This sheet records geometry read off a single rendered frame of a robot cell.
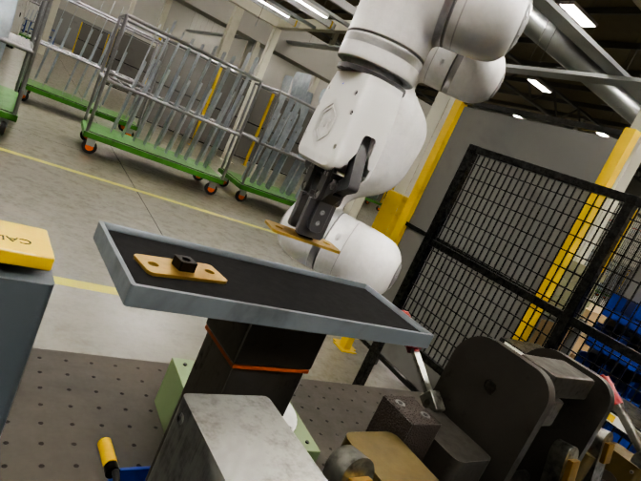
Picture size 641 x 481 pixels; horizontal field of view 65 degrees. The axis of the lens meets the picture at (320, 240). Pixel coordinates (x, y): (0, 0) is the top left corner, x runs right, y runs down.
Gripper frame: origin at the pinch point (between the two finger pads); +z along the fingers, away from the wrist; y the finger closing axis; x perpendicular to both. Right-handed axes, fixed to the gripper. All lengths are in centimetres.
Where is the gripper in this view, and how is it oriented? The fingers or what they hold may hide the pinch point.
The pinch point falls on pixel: (311, 215)
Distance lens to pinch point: 54.1
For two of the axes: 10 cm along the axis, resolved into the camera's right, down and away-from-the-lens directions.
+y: 3.7, 3.3, -8.7
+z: -4.1, 9.0, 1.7
